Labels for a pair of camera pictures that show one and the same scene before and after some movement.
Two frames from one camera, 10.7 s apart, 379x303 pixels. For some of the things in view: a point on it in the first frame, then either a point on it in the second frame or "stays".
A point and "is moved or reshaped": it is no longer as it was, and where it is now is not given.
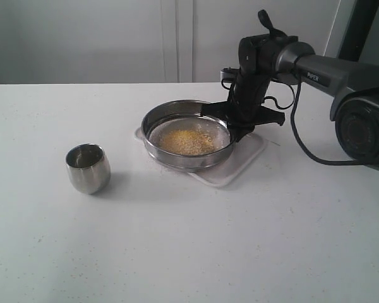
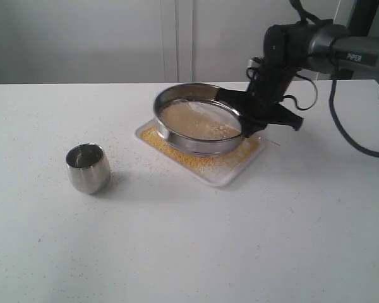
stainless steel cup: (89, 168) stays
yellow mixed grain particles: (186, 142) to (213, 163)
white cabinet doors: (144, 41) stays
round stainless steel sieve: (177, 135) is moved or reshaped
